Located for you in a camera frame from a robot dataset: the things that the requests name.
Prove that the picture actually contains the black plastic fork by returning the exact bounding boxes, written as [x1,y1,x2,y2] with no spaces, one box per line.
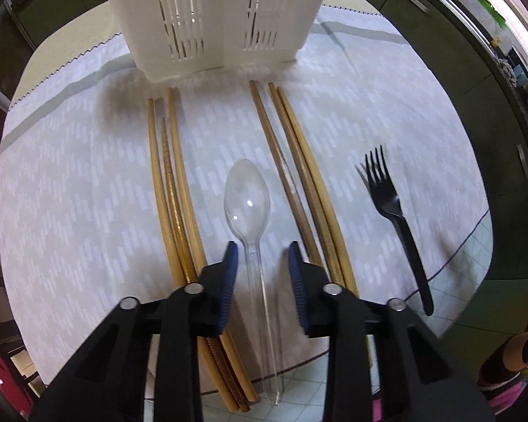
[364,145,435,316]

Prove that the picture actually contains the white slotted utensil holder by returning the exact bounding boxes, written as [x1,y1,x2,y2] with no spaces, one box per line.
[96,0,339,83]

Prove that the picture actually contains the worn brown wooden chopstick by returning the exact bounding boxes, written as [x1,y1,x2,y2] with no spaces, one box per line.
[249,80,324,270]

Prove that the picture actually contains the green drawer cabinet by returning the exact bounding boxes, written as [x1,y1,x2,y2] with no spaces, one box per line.
[9,0,113,50]

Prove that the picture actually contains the patterned dark wooden chopstick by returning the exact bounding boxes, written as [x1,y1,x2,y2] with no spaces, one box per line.
[161,117,251,410]

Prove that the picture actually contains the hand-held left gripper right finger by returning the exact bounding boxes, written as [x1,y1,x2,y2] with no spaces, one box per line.
[288,241,496,422]

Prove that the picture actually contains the person's leg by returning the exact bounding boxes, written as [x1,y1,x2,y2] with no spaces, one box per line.
[477,330,528,418]

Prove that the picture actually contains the clear plastic spoon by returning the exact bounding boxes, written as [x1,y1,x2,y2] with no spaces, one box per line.
[224,159,286,406]

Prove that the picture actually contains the kitchen window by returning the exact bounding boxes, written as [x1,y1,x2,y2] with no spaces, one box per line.
[479,0,528,80]

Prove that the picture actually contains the grey white patterned tablecloth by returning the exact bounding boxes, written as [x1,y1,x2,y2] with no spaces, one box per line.
[0,4,491,398]

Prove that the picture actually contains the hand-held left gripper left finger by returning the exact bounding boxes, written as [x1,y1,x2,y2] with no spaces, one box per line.
[29,241,239,422]

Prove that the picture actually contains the light wooden chopstick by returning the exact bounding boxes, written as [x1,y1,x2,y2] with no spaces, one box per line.
[276,87,374,369]
[166,87,259,404]
[147,98,239,413]

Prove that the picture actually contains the green curved kitchen cabinets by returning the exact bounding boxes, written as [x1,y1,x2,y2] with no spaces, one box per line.
[334,0,528,282]

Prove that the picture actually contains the dark wooden chair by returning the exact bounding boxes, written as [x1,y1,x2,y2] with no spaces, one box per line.
[0,275,39,403]

